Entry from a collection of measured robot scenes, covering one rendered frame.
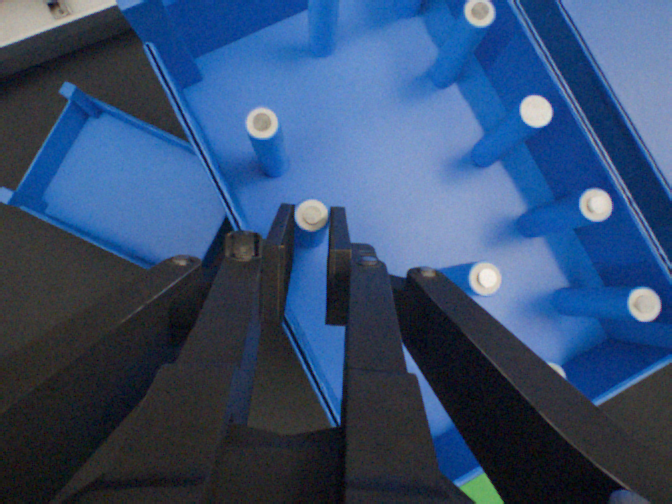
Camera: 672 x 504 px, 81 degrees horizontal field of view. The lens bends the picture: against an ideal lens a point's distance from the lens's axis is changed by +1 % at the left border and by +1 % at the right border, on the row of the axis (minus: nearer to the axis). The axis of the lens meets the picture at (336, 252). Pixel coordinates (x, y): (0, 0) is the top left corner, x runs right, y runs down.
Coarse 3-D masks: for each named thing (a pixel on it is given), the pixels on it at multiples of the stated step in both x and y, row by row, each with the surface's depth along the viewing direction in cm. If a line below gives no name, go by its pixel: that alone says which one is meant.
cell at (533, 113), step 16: (528, 96) 20; (512, 112) 21; (528, 112) 20; (544, 112) 20; (496, 128) 23; (512, 128) 21; (528, 128) 20; (480, 144) 25; (496, 144) 23; (512, 144) 22; (480, 160) 26; (496, 160) 25
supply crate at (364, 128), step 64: (128, 0) 19; (192, 0) 22; (256, 0) 24; (384, 0) 28; (448, 0) 27; (512, 0) 22; (192, 64) 24; (256, 64) 27; (320, 64) 27; (384, 64) 27; (512, 64) 25; (192, 128) 21; (320, 128) 26; (384, 128) 27; (448, 128) 27; (576, 128) 22; (256, 192) 26; (320, 192) 26; (384, 192) 26; (448, 192) 26; (512, 192) 27; (576, 192) 25; (320, 256) 26; (384, 256) 26; (448, 256) 26; (512, 256) 26; (576, 256) 26; (640, 256) 22; (320, 320) 25; (512, 320) 26; (576, 320) 26; (320, 384) 20; (576, 384) 23; (448, 448) 23
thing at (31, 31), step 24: (0, 0) 55; (24, 0) 56; (48, 0) 55; (72, 0) 57; (96, 0) 57; (0, 24) 56; (24, 24) 56; (48, 24) 57; (72, 24) 58; (96, 24) 61; (0, 48) 57; (24, 48) 60
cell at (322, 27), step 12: (312, 0) 22; (324, 0) 22; (336, 0) 22; (312, 12) 23; (324, 12) 23; (336, 12) 23; (312, 24) 24; (324, 24) 24; (336, 24) 24; (312, 36) 25; (324, 36) 25; (336, 36) 26; (312, 48) 26; (324, 48) 26
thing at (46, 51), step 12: (108, 24) 65; (120, 24) 66; (72, 36) 65; (84, 36) 66; (96, 36) 67; (108, 36) 68; (36, 48) 64; (48, 48) 65; (60, 48) 66; (72, 48) 67; (12, 60) 64; (24, 60) 65; (36, 60) 66; (0, 72) 65; (12, 72) 66
